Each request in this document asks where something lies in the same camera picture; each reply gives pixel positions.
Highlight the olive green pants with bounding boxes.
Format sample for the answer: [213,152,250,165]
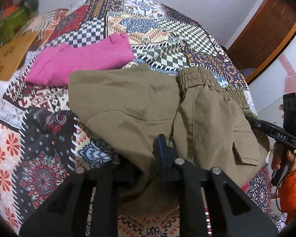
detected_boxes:
[68,64,270,217]

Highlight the right hand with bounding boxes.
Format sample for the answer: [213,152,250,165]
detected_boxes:
[271,142,296,174]

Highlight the orange right sleeve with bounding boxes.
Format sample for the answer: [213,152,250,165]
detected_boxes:
[279,168,296,225]

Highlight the patchwork patterned bedspread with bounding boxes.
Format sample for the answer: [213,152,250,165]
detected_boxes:
[0,0,273,237]

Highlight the brown wooden door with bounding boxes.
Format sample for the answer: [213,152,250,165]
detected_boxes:
[227,0,296,88]

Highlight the pink folded pants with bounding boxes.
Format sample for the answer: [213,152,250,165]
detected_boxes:
[24,33,135,87]

